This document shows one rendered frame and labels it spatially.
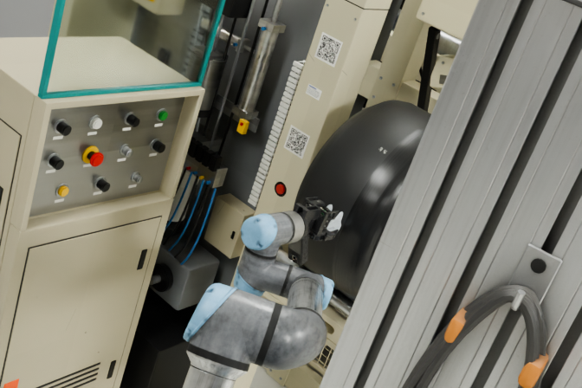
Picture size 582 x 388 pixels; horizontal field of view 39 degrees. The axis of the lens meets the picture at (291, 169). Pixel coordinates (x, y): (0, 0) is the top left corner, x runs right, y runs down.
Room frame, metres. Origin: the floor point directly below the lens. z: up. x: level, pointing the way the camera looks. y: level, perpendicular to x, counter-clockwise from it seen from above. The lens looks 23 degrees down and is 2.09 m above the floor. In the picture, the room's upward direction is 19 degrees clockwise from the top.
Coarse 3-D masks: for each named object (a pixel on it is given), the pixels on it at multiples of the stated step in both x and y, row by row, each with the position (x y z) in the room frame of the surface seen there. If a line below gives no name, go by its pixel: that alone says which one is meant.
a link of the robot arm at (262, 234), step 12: (264, 216) 1.64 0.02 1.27; (276, 216) 1.66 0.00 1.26; (288, 216) 1.69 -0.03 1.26; (252, 228) 1.60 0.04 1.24; (264, 228) 1.60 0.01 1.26; (276, 228) 1.62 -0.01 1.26; (288, 228) 1.66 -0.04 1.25; (252, 240) 1.60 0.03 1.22; (264, 240) 1.59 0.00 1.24; (276, 240) 1.62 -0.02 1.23; (288, 240) 1.66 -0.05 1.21; (264, 252) 1.61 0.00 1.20; (276, 252) 1.63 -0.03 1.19
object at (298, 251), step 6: (300, 240) 1.75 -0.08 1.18; (306, 240) 1.76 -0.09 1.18; (288, 246) 1.78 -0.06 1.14; (294, 246) 1.77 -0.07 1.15; (300, 246) 1.76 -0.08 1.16; (306, 246) 1.77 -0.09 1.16; (288, 252) 1.79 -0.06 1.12; (294, 252) 1.77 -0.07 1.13; (300, 252) 1.76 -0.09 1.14; (306, 252) 1.78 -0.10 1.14; (294, 258) 1.77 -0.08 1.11; (300, 258) 1.77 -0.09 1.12; (306, 258) 1.78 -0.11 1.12; (300, 264) 1.77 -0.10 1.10
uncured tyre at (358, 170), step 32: (352, 128) 2.05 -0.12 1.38; (384, 128) 2.05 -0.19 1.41; (416, 128) 2.07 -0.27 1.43; (320, 160) 2.01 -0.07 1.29; (352, 160) 1.98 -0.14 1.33; (384, 160) 1.96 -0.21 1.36; (320, 192) 1.96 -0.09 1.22; (352, 192) 1.92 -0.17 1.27; (384, 192) 1.90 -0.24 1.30; (352, 224) 1.89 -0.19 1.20; (384, 224) 1.88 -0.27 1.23; (320, 256) 1.94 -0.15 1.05; (352, 256) 1.88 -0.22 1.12; (352, 288) 1.92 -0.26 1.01
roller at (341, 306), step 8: (280, 248) 2.16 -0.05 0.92; (280, 256) 2.12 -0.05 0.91; (296, 264) 2.10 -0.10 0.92; (312, 272) 2.08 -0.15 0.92; (336, 296) 2.00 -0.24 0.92; (344, 296) 2.01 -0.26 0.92; (336, 304) 1.99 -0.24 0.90; (344, 304) 1.98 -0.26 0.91; (352, 304) 1.99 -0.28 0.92; (344, 312) 1.98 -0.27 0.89
